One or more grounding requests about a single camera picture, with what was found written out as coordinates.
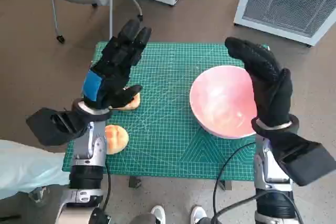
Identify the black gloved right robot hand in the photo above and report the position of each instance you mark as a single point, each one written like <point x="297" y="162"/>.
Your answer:
<point x="273" y="95"/>

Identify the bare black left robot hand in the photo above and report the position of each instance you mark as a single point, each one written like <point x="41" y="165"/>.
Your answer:
<point x="113" y="77"/>

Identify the orange striped toy bread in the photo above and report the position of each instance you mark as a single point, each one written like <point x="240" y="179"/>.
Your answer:
<point x="134" y="102"/>

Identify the pink bowl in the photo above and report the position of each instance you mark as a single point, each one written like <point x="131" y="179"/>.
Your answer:
<point x="218" y="98"/>

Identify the round toy bread bun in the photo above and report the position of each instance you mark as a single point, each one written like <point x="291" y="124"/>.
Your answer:
<point x="118" y="140"/>

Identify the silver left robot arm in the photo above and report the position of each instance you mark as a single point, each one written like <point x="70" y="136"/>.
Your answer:
<point x="86" y="171"/>

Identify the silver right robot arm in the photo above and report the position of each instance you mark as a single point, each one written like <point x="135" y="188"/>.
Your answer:
<point x="273" y="176"/>

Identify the green cutting mat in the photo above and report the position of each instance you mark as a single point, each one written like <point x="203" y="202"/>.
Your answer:
<point x="162" y="103"/>

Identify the white ventilated appliance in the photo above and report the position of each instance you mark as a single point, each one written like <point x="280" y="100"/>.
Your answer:
<point x="283" y="3"/>

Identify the pale blue cloth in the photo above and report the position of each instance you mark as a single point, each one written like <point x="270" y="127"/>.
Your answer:
<point x="26" y="166"/>

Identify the black electronics box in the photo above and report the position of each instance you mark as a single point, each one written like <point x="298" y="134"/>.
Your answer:
<point x="101" y="216"/>

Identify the white shoe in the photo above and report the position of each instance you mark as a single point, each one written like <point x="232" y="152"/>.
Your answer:
<point x="197" y="213"/>
<point x="158" y="213"/>

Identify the white metal stand frame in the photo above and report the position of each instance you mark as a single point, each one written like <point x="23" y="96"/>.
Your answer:
<point x="111" y="11"/>

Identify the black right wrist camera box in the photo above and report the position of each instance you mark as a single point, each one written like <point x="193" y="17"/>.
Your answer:
<point x="307" y="158"/>

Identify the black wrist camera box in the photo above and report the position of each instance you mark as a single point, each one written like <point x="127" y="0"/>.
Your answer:
<point x="52" y="129"/>
<point x="307" y="158"/>

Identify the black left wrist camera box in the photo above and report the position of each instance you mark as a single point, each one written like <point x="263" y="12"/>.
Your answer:
<point x="52" y="129"/>

